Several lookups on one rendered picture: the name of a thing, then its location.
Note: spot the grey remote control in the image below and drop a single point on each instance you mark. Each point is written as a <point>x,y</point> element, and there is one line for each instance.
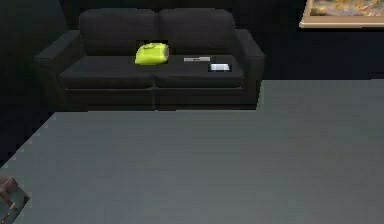
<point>196,59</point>

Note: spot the lime green pillow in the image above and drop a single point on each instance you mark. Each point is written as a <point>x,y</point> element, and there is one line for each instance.
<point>150,54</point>

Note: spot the black sofa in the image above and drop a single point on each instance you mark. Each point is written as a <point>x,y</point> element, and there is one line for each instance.
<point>113,73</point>

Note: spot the framed picture with tan frame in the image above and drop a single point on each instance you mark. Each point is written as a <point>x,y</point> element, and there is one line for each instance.
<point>343,13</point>

